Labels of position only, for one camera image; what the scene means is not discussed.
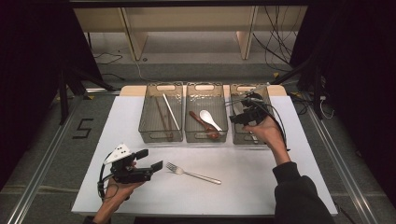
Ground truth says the bundle of black cables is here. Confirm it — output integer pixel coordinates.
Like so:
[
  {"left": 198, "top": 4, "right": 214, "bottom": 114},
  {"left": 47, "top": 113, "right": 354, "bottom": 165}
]
[{"left": 251, "top": 6, "right": 301, "bottom": 73}]

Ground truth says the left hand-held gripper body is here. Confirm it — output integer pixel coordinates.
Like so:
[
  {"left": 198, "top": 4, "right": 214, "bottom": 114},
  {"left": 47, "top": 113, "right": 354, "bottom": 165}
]
[{"left": 103, "top": 143, "right": 154, "bottom": 185}]

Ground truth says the pale wooden desk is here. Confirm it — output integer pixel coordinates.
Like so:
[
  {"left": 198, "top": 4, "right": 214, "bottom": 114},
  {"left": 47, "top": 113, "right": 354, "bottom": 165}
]
[{"left": 74, "top": 6, "right": 309, "bottom": 62}]

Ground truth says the brown wooden chopstick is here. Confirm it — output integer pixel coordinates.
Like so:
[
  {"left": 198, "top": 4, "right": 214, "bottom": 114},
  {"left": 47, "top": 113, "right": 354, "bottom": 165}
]
[
  {"left": 158, "top": 99, "right": 175, "bottom": 143},
  {"left": 153, "top": 96, "right": 172, "bottom": 143}
]

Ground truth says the white table mat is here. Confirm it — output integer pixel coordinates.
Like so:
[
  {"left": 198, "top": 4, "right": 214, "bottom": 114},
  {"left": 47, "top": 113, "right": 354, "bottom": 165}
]
[{"left": 71, "top": 94, "right": 339, "bottom": 217}]

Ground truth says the left hand-held gripper cable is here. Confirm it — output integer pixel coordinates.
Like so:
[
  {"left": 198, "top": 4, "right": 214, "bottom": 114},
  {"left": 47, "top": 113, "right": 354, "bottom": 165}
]
[{"left": 97, "top": 152, "right": 120, "bottom": 202}]

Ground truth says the person's left hand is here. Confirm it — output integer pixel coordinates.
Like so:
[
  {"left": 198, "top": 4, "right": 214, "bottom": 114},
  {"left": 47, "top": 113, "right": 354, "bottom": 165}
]
[{"left": 101, "top": 181, "right": 145, "bottom": 207}]

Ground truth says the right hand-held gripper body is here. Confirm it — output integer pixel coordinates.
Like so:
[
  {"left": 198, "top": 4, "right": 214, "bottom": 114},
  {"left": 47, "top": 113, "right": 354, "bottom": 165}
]
[{"left": 238, "top": 82, "right": 276, "bottom": 127}]

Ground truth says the metal fork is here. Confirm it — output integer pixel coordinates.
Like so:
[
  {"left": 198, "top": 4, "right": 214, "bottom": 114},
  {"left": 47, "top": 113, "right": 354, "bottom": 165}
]
[{"left": 165, "top": 161, "right": 222, "bottom": 186}]

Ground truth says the black floor cable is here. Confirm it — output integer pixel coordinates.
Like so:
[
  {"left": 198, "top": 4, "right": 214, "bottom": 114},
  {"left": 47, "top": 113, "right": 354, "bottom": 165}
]
[{"left": 93, "top": 50, "right": 126, "bottom": 81}]

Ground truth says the white floor cable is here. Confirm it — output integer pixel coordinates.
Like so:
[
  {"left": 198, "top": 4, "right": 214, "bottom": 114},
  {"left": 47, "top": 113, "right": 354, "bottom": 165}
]
[{"left": 134, "top": 59, "right": 151, "bottom": 83}]

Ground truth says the white ceramic spoon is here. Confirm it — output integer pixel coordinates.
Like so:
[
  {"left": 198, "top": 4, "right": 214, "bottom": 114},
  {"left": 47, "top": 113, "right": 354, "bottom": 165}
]
[{"left": 199, "top": 109, "right": 223, "bottom": 133}]

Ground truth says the transparent grey storage bin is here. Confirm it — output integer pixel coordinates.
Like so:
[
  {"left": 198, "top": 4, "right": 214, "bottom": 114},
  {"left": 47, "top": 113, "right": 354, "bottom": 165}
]
[
  {"left": 138, "top": 81, "right": 185, "bottom": 144},
  {"left": 184, "top": 81, "right": 229, "bottom": 144},
  {"left": 229, "top": 83, "right": 280, "bottom": 146}
]

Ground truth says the dark curtain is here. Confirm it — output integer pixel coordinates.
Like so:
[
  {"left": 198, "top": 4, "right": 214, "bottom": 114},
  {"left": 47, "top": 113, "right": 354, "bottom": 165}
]
[
  {"left": 290, "top": 0, "right": 396, "bottom": 213},
  {"left": 0, "top": 0, "right": 105, "bottom": 191}
]

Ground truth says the aluminium floor rail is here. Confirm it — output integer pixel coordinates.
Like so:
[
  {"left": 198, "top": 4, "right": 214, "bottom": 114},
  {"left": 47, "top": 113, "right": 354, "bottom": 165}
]
[
  {"left": 5, "top": 92, "right": 87, "bottom": 224},
  {"left": 305, "top": 104, "right": 380, "bottom": 224}
]

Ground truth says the hand-held gripper cable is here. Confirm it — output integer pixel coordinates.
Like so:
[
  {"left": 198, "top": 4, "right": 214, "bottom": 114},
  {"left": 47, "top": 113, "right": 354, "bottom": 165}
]
[
  {"left": 97, "top": 152, "right": 120, "bottom": 202},
  {"left": 225, "top": 95, "right": 291, "bottom": 152}
]

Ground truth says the person's right hand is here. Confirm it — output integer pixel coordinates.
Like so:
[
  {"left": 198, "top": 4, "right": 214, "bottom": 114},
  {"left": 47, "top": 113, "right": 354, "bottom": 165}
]
[{"left": 242, "top": 115, "right": 290, "bottom": 157}]

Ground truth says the black metal stand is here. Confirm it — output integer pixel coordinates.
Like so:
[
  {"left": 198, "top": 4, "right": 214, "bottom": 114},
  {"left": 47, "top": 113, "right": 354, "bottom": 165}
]
[
  {"left": 270, "top": 55, "right": 325, "bottom": 120},
  {"left": 57, "top": 66, "right": 117, "bottom": 125}
]

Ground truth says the right hand-held gripper cable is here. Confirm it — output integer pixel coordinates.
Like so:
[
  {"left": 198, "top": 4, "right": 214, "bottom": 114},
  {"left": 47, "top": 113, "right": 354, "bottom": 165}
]
[{"left": 225, "top": 95, "right": 291, "bottom": 152}]

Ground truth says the brown wooden spoon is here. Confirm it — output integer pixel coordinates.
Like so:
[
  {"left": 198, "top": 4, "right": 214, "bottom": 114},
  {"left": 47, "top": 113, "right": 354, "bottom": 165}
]
[{"left": 189, "top": 110, "right": 220, "bottom": 140}]

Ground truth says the white chopstick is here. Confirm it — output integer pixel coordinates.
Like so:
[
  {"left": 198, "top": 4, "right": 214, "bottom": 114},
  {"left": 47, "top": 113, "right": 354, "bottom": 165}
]
[
  {"left": 163, "top": 92, "right": 182, "bottom": 132},
  {"left": 162, "top": 92, "right": 181, "bottom": 132}
]

